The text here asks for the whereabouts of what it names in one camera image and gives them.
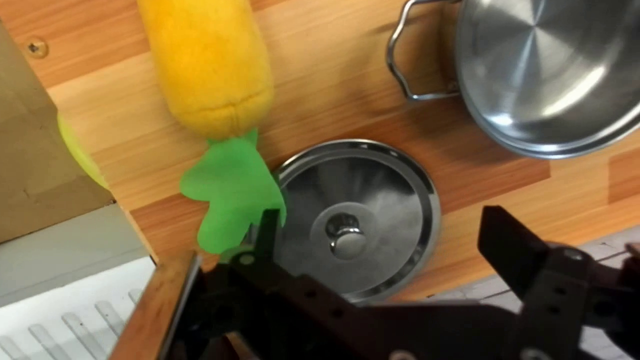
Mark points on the white toy sink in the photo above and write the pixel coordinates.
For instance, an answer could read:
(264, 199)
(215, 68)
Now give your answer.
(40, 180)

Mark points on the round steel pot lid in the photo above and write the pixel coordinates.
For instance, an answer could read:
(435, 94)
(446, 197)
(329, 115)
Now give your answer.
(380, 206)

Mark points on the yellow plush carrot toy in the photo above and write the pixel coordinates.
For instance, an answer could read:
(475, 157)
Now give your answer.
(206, 61)

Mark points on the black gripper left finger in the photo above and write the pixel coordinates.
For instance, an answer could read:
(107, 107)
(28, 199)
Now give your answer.
(293, 300)

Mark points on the wooden kitchen countertop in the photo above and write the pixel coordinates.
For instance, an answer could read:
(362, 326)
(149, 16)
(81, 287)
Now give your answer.
(346, 87)

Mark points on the small steel pot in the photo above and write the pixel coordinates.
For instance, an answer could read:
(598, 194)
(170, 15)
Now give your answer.
(546, 66)

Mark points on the yellow toy banana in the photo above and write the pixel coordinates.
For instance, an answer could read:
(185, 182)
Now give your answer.
(79, 152)

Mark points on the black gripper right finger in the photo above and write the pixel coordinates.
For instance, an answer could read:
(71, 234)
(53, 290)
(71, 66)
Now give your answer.
(567, 300)

